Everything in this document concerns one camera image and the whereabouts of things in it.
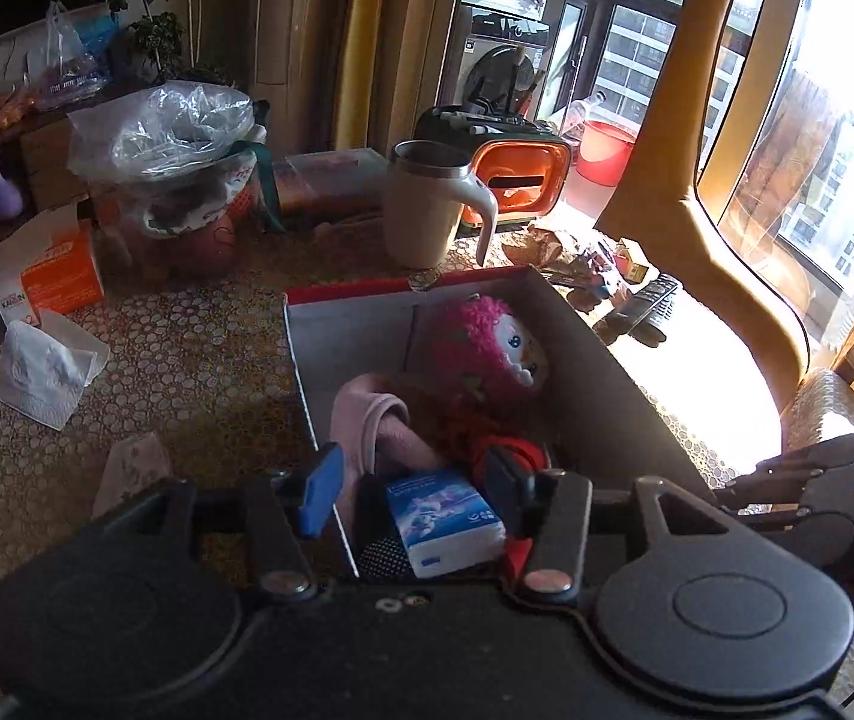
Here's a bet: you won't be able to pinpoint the black mesh garment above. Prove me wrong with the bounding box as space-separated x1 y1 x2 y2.
352 475 413 582

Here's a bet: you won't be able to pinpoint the blue white tissue pack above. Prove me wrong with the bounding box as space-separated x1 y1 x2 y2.
386 470 507 578

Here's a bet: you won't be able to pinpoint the red knotted cloth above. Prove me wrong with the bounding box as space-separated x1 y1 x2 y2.
440 401 547 489

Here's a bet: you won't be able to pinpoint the pink fleece cloth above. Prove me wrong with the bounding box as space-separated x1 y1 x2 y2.
329 374 445 538

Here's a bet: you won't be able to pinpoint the pink fluffy plush toy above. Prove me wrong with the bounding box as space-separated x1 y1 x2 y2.
425 293 550 416

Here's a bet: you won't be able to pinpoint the red white cardboard shoebox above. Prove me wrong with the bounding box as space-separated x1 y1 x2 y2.
281 265 718 579

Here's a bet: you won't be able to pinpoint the black remote control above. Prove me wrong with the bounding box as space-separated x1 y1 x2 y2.
594 273 682 348

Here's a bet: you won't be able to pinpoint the crumpled brown wrappers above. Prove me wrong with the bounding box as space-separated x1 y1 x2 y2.
500 227 653 313

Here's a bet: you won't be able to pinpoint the clear plastic bead box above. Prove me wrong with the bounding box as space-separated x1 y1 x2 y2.
274 148 388 223

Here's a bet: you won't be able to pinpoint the orange white tissue box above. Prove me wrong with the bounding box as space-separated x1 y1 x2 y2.
0 203 104 325

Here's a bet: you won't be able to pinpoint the beige steel travel mug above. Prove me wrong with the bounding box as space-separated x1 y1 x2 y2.
379 140 498 270

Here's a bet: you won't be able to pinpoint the red plastic bucket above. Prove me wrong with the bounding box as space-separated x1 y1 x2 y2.
577 121 635 187

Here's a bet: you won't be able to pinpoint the clear plastic bag on basket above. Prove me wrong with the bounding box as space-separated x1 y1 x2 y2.
67 82 256 184

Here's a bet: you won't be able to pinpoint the purple vase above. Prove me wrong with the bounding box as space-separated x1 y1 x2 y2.
0 169 25 221

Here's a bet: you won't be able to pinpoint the front-load washing machine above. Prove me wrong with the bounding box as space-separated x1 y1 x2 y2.
453 5 549 114

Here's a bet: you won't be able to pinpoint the yellow giraffe shaped chair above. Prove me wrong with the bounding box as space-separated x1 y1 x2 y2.
596 0 811 410

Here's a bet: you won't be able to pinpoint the yellow curtain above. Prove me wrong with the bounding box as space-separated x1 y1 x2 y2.
331 0 383 149

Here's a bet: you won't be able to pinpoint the plastic bag with blue items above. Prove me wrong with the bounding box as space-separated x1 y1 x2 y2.
26 2 109 112

